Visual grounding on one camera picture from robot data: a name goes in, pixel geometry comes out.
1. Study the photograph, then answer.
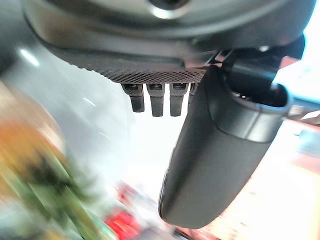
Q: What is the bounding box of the red fruit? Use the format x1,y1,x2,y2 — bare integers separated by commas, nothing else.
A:
103,182,161,240

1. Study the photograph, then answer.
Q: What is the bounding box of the green and orange fruit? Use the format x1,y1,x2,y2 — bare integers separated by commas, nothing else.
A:
0,82,118,240

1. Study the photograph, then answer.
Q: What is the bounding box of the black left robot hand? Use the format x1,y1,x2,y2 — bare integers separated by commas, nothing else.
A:
21,0,318,230

